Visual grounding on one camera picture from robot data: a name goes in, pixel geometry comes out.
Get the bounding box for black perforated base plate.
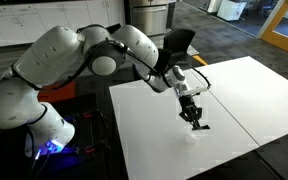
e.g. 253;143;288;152
33;92;120;180

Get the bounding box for yellow door frame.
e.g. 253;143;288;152
257;0;288;57

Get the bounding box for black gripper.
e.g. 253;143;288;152
178;94;204;130

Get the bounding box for orange black bar clamp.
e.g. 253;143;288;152
84;144;97;155
82;111;94;120

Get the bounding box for white cabinets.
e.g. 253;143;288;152
0;0;126;49

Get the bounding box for clear plastic cup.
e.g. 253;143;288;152
184;128;205;145

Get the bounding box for black marker pen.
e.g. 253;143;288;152
192;123;211;131

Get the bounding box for orange floor mat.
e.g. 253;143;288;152
37;79;77;104

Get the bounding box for large white box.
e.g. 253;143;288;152
216;0;248;22

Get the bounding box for small white box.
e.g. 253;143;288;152
206;0;224;14

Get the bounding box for yellow tape strip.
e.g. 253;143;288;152
192;54;209;67

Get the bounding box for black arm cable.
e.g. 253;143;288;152
10;38;212;98

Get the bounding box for black chair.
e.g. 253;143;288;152
132;28;197;81

